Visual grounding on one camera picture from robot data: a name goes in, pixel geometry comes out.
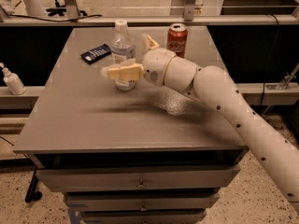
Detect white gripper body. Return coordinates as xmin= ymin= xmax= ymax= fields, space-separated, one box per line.
xmin=142 ymin=48 xmax=176 ymax=86

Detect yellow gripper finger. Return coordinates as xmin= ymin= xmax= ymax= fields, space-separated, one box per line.
xmin=142 ymin=34 xmax=160 ymax=50
xmin=101 ymin=59 xmax=145 ymax=81

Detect blue label plastic water bottle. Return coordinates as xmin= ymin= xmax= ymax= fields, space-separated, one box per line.
xmin=110 ymin=19 xmax=137 ymax=91

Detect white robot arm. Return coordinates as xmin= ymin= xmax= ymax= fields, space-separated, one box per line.
xmin=101 ymin=35 xmax=299 ymax=211

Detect white pump dispenser bottle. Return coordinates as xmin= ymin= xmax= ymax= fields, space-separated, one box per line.
xmin=0 ymin=63 xmax=26 ymax=95

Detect red cola can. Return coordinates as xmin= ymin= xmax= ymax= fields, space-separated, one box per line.
xmin=167 ymin=23 xmax=188 ymax=58

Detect dark blue snack bar wrapper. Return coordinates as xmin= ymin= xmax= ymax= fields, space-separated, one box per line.
xmin=80 ymin=44 xmax=111 ymax=64

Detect top grey drawer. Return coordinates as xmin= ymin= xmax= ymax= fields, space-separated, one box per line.
xmin=36 ymin=164 xmax=240 ymax=192

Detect grey drawer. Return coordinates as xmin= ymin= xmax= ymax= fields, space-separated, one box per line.
xmin=36 ymin=164 xmax=240 ymax=192
xmin=65 ymin=192 xmax=219 ymax=211
xmin=82 ymin=209 xmax=206 ymax=224

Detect middle grey drawer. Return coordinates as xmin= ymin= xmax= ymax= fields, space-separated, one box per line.
xmin=65 ymin=192 xmax=219 ymax=211

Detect bottom grey drawer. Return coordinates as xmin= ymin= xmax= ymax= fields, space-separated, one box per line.
xmin=82 ymin=209 xmax=206 ymax=224

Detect black caster wheel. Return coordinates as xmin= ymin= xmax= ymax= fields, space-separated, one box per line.
xmin=25 ymin=171 xmax=42 ymax=203

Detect grey metal upright bracket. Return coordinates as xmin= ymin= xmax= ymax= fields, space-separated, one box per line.
xmin=184 ymin=0 xmax=195 ymax=21

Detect black cable on shelf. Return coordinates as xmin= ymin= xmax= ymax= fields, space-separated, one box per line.
xmin=6 ymin=13 xmax=104 ymax=23

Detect grey metal post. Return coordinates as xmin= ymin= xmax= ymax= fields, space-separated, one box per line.
xmin=64 ymin=0 xmax=80 ymax=19

